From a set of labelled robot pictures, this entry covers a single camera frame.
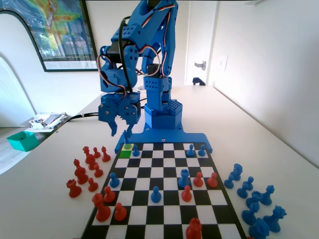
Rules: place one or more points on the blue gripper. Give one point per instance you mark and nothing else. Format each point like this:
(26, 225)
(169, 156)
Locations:
(113, 109)

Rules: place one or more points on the blue chess king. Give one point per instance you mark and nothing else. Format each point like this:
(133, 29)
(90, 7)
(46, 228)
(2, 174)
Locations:
(126, 139)

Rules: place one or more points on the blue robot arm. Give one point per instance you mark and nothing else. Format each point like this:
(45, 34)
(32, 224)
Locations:
(157, 85)

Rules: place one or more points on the blue chess pawn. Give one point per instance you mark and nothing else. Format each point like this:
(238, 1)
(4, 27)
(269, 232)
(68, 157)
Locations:
(228, 183)
(249, 181)
(114, 181)
(155, 195)
(135, 151)
(202, 152)
(243, 191)
(190, 151)

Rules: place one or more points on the red chess pawn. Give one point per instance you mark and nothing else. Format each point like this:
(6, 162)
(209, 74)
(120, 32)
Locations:
(92, 186)
(186, 194)
(96, 153)
(98, 171)
(212, 181)
(198, 180)
(109, 195)
(120, 212)

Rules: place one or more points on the red chess queen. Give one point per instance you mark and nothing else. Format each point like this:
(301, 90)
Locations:
(86, 150)

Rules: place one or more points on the red chess knight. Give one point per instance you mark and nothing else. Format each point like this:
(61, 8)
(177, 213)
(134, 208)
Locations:
(91, 163)
(81, 176)

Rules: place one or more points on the red chess rook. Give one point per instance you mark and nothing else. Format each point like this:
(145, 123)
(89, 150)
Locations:
(73, 189)

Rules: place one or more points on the tall red chess bishop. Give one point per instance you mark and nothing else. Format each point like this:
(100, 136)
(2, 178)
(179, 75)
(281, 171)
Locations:
(101, 210)

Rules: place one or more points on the red piece bottom board edge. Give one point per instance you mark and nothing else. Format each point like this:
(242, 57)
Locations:
(194, 230)

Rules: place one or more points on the blue chess bishop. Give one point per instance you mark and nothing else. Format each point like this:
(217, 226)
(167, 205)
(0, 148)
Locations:
(267, 196)

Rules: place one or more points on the blue chess queen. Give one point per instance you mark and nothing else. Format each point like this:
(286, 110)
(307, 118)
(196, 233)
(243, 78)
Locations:
(275, 220)

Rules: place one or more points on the white paper sheets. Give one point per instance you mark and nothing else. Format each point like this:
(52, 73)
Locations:
(140, 89)

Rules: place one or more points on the pile of papers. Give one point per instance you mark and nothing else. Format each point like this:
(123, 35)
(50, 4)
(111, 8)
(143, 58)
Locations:
(47, 120)

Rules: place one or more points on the black and white chessboard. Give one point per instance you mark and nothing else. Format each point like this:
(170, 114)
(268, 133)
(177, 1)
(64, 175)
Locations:
(159, 171)

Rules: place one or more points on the teal plastic box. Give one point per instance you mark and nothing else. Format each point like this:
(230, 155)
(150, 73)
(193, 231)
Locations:
(22, 142)

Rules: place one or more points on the white door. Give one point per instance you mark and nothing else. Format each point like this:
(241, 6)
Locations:
(199, 37)

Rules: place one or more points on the blue arm base plate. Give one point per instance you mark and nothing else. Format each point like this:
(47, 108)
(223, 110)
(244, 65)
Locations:
(174, 137)

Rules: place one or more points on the black framed wall poster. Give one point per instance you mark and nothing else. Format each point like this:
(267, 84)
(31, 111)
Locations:
(64, 35)

